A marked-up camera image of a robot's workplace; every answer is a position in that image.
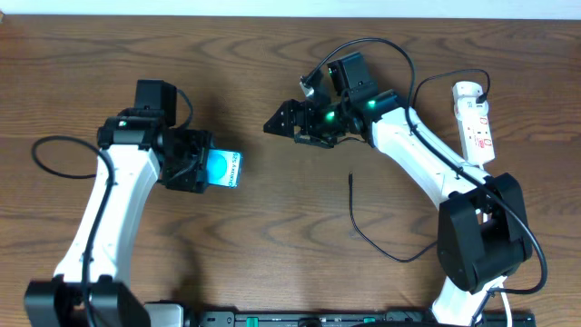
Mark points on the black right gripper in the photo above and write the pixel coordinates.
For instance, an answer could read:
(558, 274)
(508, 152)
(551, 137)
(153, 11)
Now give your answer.
(307, 108)

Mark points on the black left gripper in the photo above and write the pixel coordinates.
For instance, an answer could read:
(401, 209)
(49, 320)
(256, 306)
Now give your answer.
(191, 179)

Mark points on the Galaxy S25 smartphone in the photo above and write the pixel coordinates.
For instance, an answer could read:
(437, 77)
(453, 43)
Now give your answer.
(224, 168)

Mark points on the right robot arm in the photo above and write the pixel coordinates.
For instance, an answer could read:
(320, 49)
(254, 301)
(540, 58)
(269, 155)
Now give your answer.
(483, 235)

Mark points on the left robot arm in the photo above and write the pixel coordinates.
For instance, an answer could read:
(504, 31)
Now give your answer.
(136, 149)

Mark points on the white USB charger adapter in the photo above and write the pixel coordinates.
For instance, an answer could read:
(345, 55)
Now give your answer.
(466, 89)

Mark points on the white power strip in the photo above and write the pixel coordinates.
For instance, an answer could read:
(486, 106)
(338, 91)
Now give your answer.
(474, 130)

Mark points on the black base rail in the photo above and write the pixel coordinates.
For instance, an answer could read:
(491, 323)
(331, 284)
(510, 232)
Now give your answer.
(318, 319)

